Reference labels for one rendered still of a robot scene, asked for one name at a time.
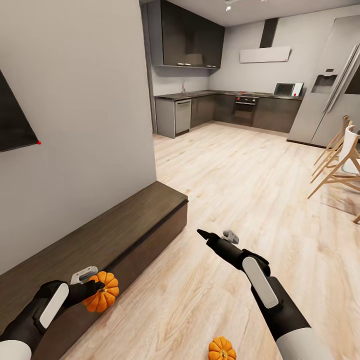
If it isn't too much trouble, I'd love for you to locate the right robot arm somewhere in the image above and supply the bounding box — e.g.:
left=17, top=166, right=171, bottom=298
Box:
left=198, top=229, right=335, bottom=360

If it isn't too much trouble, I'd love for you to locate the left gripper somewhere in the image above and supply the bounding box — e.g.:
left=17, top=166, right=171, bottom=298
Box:
left=64, top=279, right=105, bottom=309

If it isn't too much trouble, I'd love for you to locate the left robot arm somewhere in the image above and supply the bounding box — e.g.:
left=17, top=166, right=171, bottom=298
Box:
left=0, top=266, right=105, bottom=360

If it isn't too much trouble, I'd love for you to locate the pumpkin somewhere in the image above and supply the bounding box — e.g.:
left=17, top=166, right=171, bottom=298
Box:
left=82, top=271, right=119, bottom=313
left=208, top=336, right=237, bottom=360

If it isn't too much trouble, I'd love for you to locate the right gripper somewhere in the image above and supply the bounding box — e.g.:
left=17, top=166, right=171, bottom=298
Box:
left=198, top=229, right=237, bottom=263

